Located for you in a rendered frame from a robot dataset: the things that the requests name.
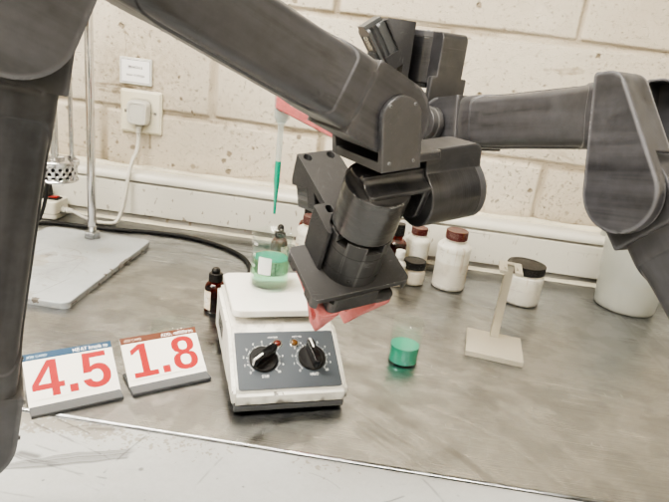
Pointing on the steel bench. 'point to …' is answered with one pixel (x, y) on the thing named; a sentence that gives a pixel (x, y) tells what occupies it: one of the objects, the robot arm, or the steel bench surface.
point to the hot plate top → (275, 307)
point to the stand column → (90, 130)
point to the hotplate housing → (228, 324)
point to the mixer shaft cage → (61, 166)
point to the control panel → (287, 356)
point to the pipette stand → (480, 346)
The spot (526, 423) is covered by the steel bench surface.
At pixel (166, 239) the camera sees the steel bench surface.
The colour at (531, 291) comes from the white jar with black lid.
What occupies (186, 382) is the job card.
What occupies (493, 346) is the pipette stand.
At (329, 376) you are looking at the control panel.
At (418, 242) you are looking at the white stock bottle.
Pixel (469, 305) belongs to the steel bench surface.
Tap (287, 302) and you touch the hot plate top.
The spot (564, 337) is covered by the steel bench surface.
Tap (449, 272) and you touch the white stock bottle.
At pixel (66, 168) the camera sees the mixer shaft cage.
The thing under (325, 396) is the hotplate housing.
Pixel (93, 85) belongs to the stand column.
